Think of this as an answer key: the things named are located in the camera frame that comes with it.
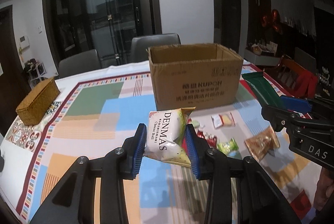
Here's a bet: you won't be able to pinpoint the red wooden chair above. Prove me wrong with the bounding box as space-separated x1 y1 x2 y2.
265 56 318 99

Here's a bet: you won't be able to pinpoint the white low side table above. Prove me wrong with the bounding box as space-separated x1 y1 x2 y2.
244 49 280 66

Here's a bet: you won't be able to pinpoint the pale green candy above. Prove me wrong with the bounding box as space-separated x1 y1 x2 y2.
188 120 205 131

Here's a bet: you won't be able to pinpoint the red foil balloons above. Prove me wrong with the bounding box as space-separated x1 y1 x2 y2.
261 9 281 33

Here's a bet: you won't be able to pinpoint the woven wicker box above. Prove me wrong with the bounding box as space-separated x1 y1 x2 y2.
16 77 60 126

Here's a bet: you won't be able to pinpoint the colourful patterned tablecloth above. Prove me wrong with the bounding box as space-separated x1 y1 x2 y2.
1 61 321 223

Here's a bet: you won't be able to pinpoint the white shoe rack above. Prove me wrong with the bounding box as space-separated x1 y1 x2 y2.
24 62 47 88

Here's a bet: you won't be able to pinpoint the tan biscuit packet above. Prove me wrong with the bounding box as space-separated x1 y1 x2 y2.
244 126 280 162

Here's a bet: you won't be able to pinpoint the white Denmas cheese ball bag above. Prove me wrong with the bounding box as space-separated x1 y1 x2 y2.
144 107 195 167

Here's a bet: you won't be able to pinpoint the dark red candy packet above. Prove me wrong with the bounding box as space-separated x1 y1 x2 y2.
197 131 217 148

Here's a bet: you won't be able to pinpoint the dark green snack packet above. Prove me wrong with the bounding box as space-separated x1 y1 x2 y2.
242 72 286 109

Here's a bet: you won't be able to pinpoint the brown cardboard box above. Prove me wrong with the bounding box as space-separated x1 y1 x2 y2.
148 43 243 111

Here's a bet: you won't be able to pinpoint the light green candy packet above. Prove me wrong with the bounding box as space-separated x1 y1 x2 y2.
217 138 239 155

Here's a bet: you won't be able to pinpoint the grey chair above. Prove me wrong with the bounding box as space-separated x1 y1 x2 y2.
58 49 102 78
129 32 182 64

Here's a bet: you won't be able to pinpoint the clear packet yellow cake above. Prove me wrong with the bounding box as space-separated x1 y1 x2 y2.
211 112 235 129

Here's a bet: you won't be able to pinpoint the grey chair centre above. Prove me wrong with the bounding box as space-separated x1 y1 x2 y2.
129 32 182 64

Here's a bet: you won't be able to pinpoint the person's right hand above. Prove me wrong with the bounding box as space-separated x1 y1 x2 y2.
311 167 333 223

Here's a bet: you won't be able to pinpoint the grey chair left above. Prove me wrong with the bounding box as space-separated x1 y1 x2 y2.
58 49 102 78

